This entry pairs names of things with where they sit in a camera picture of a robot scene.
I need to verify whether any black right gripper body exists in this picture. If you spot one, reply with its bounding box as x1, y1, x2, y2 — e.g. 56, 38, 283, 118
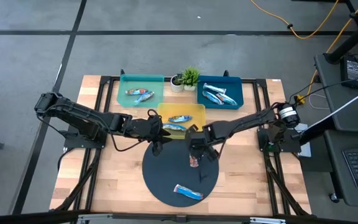
184, 123, 221, 162

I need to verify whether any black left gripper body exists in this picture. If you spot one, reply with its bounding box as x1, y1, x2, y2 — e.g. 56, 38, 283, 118
126, 108, 166, 157

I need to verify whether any blue brown granola bar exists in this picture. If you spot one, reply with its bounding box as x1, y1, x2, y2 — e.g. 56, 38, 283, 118
168, 114, 193, 123
162, 123, 188, 132

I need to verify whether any blue silver granola bar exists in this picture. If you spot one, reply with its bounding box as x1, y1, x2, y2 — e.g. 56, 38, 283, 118
134, 91, 155, 105

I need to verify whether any blue red granola bar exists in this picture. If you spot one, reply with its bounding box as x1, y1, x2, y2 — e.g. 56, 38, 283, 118
173, 184, 204, 201

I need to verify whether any yellow plastic tray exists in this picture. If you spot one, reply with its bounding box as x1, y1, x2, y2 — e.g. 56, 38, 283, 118
156, 103, 206, 140

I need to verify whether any round dark woven mat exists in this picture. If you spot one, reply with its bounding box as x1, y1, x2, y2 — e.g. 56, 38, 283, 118
141, 136, 220, 208

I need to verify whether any teal plastic tray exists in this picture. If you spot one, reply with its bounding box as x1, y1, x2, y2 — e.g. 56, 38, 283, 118
117, 73, 165, 108

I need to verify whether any small dark plant white pot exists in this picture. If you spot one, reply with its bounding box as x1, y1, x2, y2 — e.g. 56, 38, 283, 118
170, 73, 185, 93

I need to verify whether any green potted plant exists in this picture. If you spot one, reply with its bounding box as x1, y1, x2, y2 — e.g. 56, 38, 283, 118
180, 66, 201, 92

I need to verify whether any dark blue plastic tray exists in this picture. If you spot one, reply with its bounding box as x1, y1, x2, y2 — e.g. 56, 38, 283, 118
196, 75, 245, 110

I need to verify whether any light grey plate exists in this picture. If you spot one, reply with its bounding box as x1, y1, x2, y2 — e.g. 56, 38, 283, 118
290, 121, 312, 158

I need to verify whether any black white diagonal beam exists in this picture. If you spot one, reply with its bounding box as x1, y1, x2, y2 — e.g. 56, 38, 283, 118
291, 83, 358, 146

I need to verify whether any dark grey desk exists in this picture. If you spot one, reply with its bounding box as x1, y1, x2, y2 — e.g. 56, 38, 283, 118
323, 129, 358, 208
314, 52, 358, 133

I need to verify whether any black front crossbar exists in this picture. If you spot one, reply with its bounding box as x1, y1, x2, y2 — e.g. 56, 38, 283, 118
0, 210, 358, 224

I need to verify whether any black power adapter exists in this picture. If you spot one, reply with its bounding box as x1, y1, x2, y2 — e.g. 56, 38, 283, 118
340, 54, 358, 90

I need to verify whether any black stand leg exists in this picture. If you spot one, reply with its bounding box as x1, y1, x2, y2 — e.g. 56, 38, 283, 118
324, 14, 358, 65

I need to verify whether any black aluminium table frame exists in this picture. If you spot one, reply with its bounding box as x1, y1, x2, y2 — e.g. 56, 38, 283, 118
50, 70, 313, 218

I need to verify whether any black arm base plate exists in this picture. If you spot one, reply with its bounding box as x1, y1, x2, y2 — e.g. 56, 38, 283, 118
59, 124, 109, 149
257, 127, 301, 154

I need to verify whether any silver bracket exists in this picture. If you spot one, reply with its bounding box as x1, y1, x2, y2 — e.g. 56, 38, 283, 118
76, 213, 114, 224
249, 217, 287, 224

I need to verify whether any white cable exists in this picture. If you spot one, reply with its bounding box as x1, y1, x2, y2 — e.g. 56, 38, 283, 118
308, 93, 331, 110

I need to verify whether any yellow extension cable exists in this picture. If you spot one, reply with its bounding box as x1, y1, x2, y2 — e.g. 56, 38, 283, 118
249, 0, 341, 40
303, 0, 358, 97

